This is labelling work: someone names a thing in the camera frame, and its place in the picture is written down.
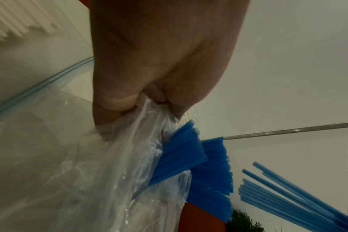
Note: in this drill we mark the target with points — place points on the person's left hand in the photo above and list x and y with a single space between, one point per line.
162 49

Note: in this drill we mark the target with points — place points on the large bundle of blue straws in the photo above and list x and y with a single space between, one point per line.
182 154

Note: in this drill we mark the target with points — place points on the clear plastic bag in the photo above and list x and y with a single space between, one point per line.
105 170

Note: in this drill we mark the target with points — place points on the clear blue-zip bag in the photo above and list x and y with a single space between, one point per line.
33 74

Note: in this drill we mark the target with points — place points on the red sofa beside plant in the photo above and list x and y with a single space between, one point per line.
199 218

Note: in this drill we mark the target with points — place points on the green plant hedge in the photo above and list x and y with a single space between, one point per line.
242 222

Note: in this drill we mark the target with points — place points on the grey wall divider strip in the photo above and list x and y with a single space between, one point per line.
291 131

